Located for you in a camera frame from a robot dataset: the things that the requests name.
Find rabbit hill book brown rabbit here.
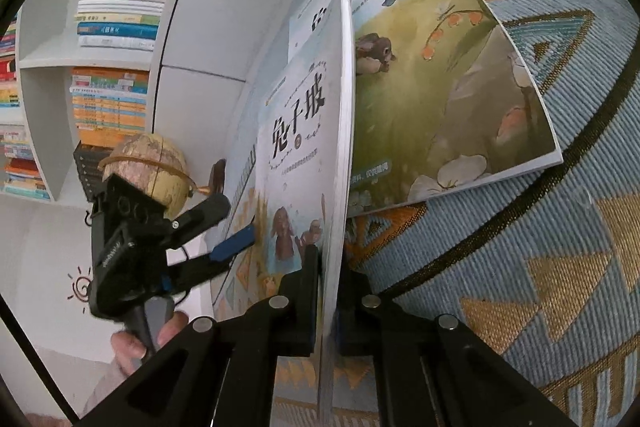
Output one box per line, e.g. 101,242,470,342
209,0,357,413

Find rabbit hill book meadow cover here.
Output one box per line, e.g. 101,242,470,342
288,0,562,216

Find white bookshelf with books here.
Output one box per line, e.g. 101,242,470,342
1,0,177,207

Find person's left hand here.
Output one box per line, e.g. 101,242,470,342
109,310,191,377

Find yellow desk globe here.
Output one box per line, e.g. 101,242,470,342
99,133,227,218

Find patterned blue woven table mat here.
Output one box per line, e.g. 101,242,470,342
209,0,640,427

